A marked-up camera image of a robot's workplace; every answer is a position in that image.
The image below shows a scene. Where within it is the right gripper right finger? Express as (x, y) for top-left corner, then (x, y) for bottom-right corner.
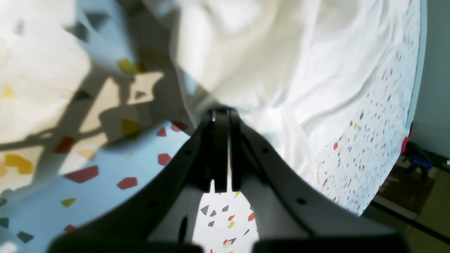
(229, 109), (410, 253)

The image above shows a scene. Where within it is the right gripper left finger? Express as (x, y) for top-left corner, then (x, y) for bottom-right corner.
(48, 108), (230, 253)

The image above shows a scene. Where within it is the white printed T-shirt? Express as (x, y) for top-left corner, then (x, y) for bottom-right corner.
(144, 0), (422, 214)

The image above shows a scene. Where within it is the terrazzo patterned tablecloth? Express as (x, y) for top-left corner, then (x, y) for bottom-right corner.
(0, 0), (428, 253)

